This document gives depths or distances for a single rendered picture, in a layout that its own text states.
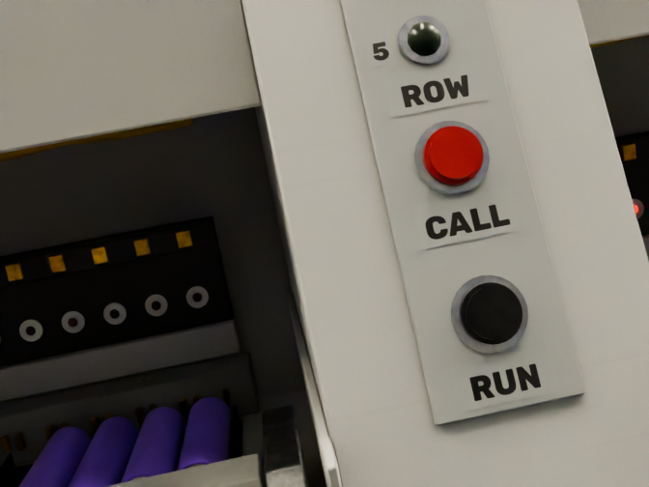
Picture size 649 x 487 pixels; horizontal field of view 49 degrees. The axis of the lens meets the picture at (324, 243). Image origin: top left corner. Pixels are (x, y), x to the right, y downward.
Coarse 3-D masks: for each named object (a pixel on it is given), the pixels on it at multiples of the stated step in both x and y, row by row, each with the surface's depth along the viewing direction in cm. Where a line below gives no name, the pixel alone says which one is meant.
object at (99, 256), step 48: (96, 240) 35; (144, 240) 35; (192, 240) 35; (0, 288) 35; (48, 288) 35; (96, 288) 35; (144, 288) 35; (0, 336) 35; (48, 336) 35; (96, 336) 35; (144, 336) 36
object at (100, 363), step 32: (96, 352) 35; (128, 352) 35; (160, 352) 35; (192, 352) 35; (224, 352) 36; (0, 384) 35; (32, 384) 35; (64, 384) 35; (256, 416) 34; (288, 416) 26; (320, 416) 20; (256, 448) 30; (288, 448) 23; (320, 448) 20; (288, 480) 22; (320, 480) 26
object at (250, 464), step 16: (208, 464) 24; (224, 464) 24; (240, 464) 24; (256, 464) 23; (144, 480) 24; (160, 480) 24; (176, 480) 23; (192, 480) 23; (208, 480) 23; (224, 480) 23; (240, 480) 23; (256, 480) 22
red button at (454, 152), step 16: (448, 128) 19; (432, 144) 19; (448, 144) 19; (464, 144) 19; (480, 144) 19; (432, 160) 19; (448, 160) 19; (464, 160) 19; (480, 160) 19; (432, 176) 19; (448, 176) 19; (464, 176) 19
